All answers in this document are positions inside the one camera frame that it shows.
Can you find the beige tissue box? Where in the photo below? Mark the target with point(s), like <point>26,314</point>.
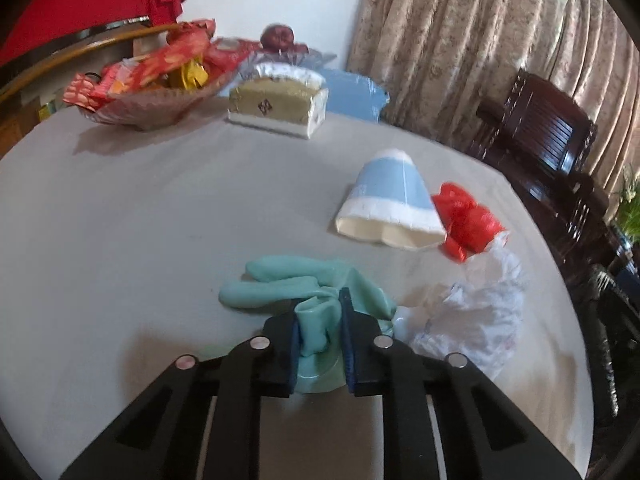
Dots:
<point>275,100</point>

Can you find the red apple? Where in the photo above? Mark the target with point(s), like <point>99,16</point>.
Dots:
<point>301,47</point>
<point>277,37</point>

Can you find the white printed plastic bag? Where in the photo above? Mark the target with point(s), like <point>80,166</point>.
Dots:
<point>480,305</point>

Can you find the blue and white paper cup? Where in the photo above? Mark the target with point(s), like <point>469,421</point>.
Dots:
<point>390,185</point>

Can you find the potted flowering plant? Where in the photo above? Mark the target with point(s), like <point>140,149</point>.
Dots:
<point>631,215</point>

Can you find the glass fruit bowl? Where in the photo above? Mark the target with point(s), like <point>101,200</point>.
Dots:
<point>320,57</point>

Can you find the dark wooden armchair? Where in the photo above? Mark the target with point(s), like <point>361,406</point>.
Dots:
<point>540,125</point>

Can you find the pile of red candy packets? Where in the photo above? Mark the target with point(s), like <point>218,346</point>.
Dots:
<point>165,57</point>

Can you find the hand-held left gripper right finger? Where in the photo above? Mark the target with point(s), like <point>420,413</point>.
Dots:
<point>347,345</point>

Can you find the red plastic bag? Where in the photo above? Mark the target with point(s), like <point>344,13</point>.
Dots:
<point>467,220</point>

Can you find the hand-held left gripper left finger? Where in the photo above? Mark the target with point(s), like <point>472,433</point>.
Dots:
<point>292,355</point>

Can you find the floral patterned curtain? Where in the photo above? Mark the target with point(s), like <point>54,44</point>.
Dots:
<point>475,25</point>

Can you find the glass candy dish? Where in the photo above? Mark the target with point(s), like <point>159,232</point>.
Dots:
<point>150,110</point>

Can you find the green rubber glove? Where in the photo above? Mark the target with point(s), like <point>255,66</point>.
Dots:
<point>320,280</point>

